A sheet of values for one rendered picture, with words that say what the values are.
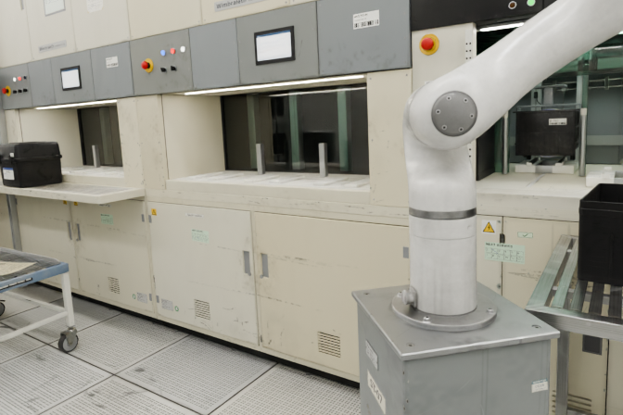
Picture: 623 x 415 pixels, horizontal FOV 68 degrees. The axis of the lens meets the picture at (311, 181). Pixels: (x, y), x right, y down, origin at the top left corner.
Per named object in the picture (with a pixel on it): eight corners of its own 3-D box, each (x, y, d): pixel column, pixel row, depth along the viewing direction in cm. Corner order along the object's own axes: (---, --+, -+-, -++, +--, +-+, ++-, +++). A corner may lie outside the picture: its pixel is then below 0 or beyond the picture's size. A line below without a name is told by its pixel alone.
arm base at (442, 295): (416, 337, 76) (414, 228, 74) (377, 295, 95) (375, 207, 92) (519, 323, 80) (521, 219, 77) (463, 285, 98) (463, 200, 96)
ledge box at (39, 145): (-4, 186, 283) (-9, 144, 280) (44, 180, 306) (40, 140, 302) (18, 189, 265) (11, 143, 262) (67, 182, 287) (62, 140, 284)
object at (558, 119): (511, 165, 191) (512, 87, 186) (519, 160, 207) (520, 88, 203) (578, 166, 177) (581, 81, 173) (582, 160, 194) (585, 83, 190)
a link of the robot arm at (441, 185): (413, 220, 80) (411, 79, 76) (401, 201, 98) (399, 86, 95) (485, 219, 79) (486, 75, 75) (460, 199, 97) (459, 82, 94)
